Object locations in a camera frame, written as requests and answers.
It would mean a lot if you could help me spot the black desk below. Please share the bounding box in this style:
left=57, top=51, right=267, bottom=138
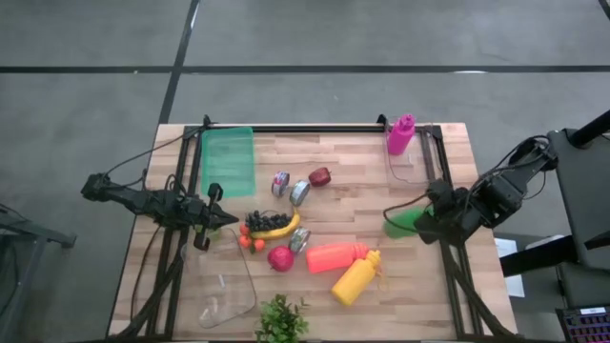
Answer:
left=495, top=127, right=610, bottom=309

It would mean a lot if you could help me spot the orange squeeze bottle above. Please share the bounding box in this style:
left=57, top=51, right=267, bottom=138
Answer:
left=305, top=240, right=370, bottom=276

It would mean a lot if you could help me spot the yellow squeeze bottle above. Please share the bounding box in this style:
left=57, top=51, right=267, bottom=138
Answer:
left=331, top=249, right=382, bottom=306

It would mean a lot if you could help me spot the dark grape bunch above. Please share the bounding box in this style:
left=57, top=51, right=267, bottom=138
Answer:
left=244, top=210, right=293, bottom=233

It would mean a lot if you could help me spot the green pear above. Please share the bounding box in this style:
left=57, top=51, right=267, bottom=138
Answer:
left=194, top=223, right=223, bottom=239

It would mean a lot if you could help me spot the pink squeeze bottle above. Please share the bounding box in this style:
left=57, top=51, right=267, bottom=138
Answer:
left=386, top=113, right=417, bottom=156

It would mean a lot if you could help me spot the red label tin can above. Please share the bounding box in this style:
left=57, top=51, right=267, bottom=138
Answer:
left=271, top=171, right=291, bottom=198

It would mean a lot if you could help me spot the teal plastic bin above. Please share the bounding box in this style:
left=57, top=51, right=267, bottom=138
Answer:
left=200, top=126, right=256, bottom=199

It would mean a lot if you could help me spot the green label tin can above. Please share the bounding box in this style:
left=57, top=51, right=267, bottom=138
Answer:
left=289, top=179, right=312, bottom=207

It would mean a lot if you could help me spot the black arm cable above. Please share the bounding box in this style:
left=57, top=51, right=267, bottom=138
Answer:
left=383, top=134, right=559, bottom=237
left=102, top=132, right=192, bottom=192

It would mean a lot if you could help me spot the white label tin can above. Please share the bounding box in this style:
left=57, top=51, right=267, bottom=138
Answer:
left=288, top=226, right=312, bottom=254

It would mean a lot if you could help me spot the backlit keyboard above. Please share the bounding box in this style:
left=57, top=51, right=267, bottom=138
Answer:
left=555, top=304, right=610, bottom=343

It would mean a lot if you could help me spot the large clear plastic bin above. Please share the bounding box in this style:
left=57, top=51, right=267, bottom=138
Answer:
left=183, top=227, right=258, bottom=330

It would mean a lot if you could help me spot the white paper sheet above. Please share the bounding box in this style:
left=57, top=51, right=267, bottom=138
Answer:
left=493, top=236, right=526, bottom=299

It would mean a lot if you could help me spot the green leafy plant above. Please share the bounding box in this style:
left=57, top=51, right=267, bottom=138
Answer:
left=254, top=293, right=311, bottom=343

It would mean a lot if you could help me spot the large red apple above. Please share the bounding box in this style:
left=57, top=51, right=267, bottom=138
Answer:
left=267, top=244, right=295, bottom=273

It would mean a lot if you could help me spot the black aluminium rig frame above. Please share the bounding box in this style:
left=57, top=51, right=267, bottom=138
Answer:
left=109, top=113, right=520, bottom=342

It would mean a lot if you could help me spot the green squeeze bottle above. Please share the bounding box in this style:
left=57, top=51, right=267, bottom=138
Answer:
left=383, top=205, right=433, bottom=239

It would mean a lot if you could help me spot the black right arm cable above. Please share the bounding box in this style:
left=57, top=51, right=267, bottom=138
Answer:
left=383, top=134, right=559, bottom=237

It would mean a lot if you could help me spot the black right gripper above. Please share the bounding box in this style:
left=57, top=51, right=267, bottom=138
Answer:
left=413, top=178, right=480, bottom=245

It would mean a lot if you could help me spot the small dark red apple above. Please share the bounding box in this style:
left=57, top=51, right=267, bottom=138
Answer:
left=308, top=166, right=333, bottom=188

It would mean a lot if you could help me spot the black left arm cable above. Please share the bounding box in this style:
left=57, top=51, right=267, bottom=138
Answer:
left=102, top=132, right=192, bottom=192

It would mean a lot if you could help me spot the black stand pole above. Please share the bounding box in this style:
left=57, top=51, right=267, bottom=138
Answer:
left=569, top=110, right=610, bottom=149

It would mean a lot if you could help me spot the small clear plastic bin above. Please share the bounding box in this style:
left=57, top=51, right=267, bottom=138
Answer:
left=383, top=121, right=442, bottom=185

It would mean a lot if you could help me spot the yellow banana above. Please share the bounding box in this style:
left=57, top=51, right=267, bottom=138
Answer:
left=249, top=207, right=301, bottom=241

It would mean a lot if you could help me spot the grey metal table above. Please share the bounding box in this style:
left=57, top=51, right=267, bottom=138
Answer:
left=0, top=204, right=77, bottom=343

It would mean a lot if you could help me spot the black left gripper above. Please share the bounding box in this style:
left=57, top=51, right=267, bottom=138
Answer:
left=180, top=182, right=239, bottom=252

